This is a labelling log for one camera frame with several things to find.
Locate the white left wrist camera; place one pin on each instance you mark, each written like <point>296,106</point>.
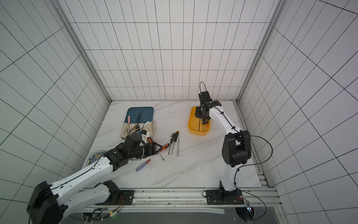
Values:
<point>143,134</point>

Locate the pink handled spoon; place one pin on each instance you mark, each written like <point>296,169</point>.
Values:
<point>129,125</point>

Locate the small clear handled screwdriver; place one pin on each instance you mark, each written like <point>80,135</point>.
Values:
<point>178,149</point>

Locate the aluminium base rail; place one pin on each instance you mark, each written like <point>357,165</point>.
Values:
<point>191,199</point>

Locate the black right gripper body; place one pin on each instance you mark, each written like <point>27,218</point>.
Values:
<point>202,114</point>

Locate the yellow plastic storage box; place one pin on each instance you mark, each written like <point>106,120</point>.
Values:
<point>194,124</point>

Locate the black yellow phillips screwdriver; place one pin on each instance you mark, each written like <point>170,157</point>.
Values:
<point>171,142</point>

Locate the purple clear handled screwdriver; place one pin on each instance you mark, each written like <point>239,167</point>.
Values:
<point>144,164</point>

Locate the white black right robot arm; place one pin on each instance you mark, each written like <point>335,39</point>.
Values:
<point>236,151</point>

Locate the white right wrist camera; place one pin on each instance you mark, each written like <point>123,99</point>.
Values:
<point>204,97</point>

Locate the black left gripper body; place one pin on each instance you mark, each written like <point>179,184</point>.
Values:
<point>147,152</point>

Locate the beige linen cloth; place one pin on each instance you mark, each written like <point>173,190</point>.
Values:
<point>150,127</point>

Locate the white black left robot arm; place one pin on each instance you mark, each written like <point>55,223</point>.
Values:
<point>50,203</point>

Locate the black slim utensil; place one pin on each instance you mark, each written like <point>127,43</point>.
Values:
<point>139,118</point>

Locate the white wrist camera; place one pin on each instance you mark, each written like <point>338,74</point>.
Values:
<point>143,134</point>
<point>204,97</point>

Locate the blue yellow patterned plate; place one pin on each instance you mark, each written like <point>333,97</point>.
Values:
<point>94,157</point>

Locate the large orange grey screwdriver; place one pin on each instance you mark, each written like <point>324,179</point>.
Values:
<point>155,145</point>

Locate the black screwdriver yellow cap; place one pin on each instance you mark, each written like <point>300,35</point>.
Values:
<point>176,135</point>

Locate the teal plastic tray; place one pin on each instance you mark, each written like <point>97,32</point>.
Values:
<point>133,112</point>

